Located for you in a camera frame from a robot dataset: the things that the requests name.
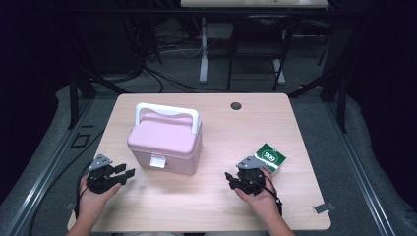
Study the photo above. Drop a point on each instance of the person's left hand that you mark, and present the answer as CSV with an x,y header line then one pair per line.
x,y
91,203

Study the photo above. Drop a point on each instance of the white desk with white legs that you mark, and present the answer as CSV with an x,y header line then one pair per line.
x,y
204,49

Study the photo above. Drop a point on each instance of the green and white carton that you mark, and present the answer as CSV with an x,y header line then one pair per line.
x,y
270,157

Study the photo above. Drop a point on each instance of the black metal frame post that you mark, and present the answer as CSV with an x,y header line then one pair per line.
x,y
342,105
73,101

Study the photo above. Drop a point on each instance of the round black table grommet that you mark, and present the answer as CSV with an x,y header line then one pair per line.
x,y
236,106

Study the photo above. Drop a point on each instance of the person's right hand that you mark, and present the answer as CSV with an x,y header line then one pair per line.
x,y
264,201

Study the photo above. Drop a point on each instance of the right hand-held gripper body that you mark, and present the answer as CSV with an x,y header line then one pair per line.
x,y
250,178

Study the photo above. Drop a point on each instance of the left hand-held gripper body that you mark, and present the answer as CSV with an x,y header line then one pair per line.
x,y
98,178

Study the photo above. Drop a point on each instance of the long metal floor rail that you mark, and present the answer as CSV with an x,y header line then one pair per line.
x,y
360,170
42,183

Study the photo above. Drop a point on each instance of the small metal table bracket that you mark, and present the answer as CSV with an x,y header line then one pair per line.
x,y
324,207

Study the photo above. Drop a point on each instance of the pink and white storage box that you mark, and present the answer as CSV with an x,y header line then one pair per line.
x,y
160,137

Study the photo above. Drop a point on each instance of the black metal chair frame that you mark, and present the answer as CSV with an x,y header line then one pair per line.
x,y
259,32

